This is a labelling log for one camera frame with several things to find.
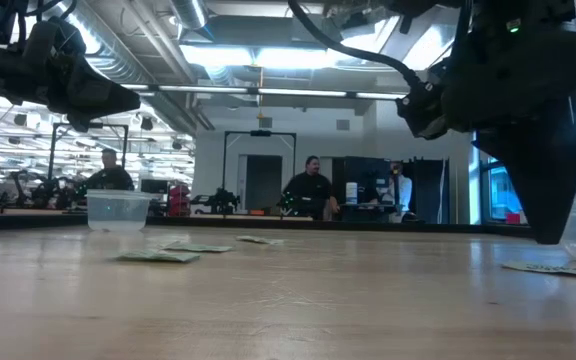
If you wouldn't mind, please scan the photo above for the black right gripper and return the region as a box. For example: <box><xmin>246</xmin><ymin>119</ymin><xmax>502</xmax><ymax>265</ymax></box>
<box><xmin>440</xmin><ymin>0</ymin><xmax>576</xmax><ymax>246</ymax></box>

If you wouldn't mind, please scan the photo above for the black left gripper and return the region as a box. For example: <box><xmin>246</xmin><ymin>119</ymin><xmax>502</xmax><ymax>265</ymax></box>
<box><xmin>17</xmin><ymin>16</ymin><xmax>142</xmax><ymax>134</ymax></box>

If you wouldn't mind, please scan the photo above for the green white sweetener packet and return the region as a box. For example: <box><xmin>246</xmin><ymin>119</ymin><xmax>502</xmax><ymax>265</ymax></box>
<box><xmin>236</xmin><ymin>235</ymin><xmax>285</xmax><ymax>246</ymax></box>
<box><xmin>115</xmin><ymin>249</ymin><xmax>202</xmax><ymax>265</ymax></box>
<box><xmin>500</xmin><ymin>260</ymin><xmax>576</xmax><ymax>280</ymax></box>
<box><xmin>161</xmin><ymin>241</ymin><xmax>235</xmax><ymax>254</ymax></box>

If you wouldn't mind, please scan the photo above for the person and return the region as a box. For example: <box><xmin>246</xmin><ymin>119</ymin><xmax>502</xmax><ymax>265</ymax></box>
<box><xmin>281</xmin><ymin>154</ymin><xmax>341</xmax><ymax>222</ymax></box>
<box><xmin>375</xmin><ymin>160</ymin><xmax>415</xmax><ymax>222</ymax></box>
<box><xmin>84</xmin><ymin>147</ymin><xmax>136</xmax><ymax>192</ymax></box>

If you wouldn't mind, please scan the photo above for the black computer monitor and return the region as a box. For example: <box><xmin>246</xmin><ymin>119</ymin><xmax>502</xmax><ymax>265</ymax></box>
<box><xmin>139</xmin><ymin>178</ymin><xmax>171</xmax><ymax>196</ymax></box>

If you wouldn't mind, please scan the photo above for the red equipment box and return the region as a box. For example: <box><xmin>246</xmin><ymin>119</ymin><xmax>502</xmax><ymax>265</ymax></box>
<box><xmin>167</xmin><ymin>183</ymin><xmax>192</xmax><ymax>218</ymax></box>

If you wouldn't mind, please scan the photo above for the ceiling light strip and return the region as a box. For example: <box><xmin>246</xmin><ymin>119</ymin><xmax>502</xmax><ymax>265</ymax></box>
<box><xmin>119</xmin><ymin>83</ymin><xmax>410</xmax><ymax>101</ymax></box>

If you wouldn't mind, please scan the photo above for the silver ventilation duct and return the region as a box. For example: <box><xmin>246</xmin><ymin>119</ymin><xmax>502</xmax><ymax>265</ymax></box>
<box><xmin>169</xmin><ymin>0</ymin><xmax>210</xmax><ymax>31</ymax></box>

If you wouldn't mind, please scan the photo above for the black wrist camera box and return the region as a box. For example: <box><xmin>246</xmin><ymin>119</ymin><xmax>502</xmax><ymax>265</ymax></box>
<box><xmin>395</xmin><ymin>79</ymin><xmax>452</xmax><ymax>141</ymax></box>

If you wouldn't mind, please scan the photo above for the black gantry frame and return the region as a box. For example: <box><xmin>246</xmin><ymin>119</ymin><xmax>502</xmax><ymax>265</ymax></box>
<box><xmin>222</xmin><ymin>129</ymin><xmax>298</xmax><ymax>217</ymax></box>

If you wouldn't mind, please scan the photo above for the black aluminium table frame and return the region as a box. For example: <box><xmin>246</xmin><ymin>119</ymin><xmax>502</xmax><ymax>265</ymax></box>
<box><xmin>0</xmin><ymin>209</ymin><xmax>537</xmax><ymax>239</ymax></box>

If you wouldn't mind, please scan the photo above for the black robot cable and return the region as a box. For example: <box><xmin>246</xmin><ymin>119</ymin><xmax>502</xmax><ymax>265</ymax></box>
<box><xmin>286</xmin><ymin>0</ymin><xmax>432</xmax><ymax>94</ymax></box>

